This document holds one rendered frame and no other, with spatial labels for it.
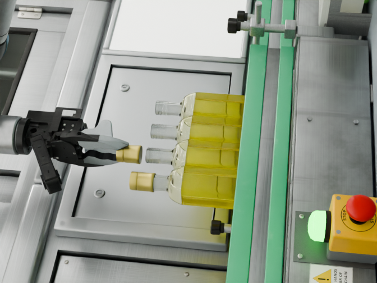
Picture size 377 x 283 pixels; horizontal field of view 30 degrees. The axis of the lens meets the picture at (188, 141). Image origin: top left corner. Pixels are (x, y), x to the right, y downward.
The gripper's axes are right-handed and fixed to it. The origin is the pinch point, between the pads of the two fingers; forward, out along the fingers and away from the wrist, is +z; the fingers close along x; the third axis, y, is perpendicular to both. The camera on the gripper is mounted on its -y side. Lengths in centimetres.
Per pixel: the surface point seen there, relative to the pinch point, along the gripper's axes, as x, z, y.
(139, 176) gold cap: -1.7, 4.5, -5.7
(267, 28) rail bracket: -15.2, 25.3, 19.7
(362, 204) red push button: -26, 40, -22
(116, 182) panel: 12.6, -2.8, 1.3
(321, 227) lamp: -21.1, 35.2, -23.7
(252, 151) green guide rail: -13.8, 24.6, -6.9
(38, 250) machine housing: 12.8, -15.0, -15.3
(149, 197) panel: 12.5, 4.4, -1.7
